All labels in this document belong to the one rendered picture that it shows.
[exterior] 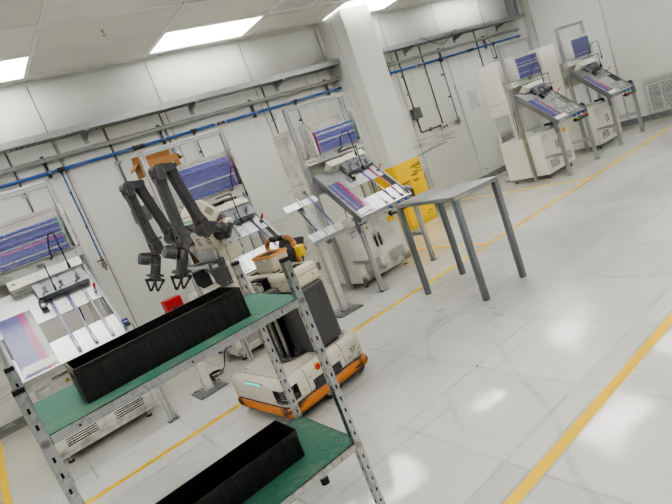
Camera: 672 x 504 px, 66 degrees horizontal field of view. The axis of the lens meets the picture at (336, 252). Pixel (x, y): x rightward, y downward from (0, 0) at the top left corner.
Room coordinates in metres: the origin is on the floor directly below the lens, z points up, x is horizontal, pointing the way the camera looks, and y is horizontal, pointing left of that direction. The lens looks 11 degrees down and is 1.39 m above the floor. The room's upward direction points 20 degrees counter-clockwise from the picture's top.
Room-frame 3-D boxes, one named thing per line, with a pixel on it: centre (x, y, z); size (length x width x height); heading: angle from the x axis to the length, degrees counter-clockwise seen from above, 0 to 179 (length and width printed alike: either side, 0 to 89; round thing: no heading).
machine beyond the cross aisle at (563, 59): (8.20, -4.44, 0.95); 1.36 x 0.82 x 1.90; 34
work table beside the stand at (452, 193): (3.97, -0.94, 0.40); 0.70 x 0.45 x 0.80; 27
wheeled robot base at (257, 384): (3.19, 0.49, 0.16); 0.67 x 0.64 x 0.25; 129
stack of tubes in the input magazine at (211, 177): (4.57, 0.83, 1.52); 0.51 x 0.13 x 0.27; 124
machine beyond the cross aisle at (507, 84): (7.41, -3.22, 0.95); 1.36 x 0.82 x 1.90; 34
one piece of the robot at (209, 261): (3.01, 0.72, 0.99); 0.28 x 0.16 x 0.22; 39
